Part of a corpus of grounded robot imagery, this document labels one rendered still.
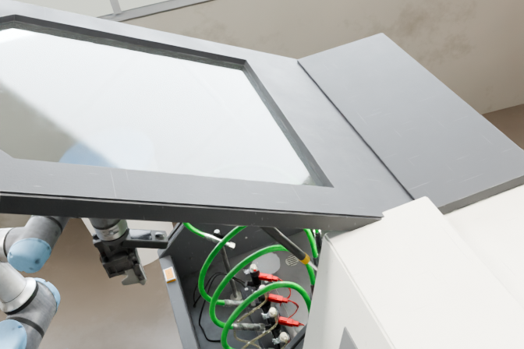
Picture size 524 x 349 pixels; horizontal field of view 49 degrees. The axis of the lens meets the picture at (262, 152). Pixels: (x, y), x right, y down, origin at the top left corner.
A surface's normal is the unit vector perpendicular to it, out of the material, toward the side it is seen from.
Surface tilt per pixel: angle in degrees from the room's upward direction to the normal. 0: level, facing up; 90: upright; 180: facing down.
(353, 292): 76
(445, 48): 90
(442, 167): 0
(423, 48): 90
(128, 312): 0
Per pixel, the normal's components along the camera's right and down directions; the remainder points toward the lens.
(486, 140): -0.15, -0.76
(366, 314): -0.94, 0.13
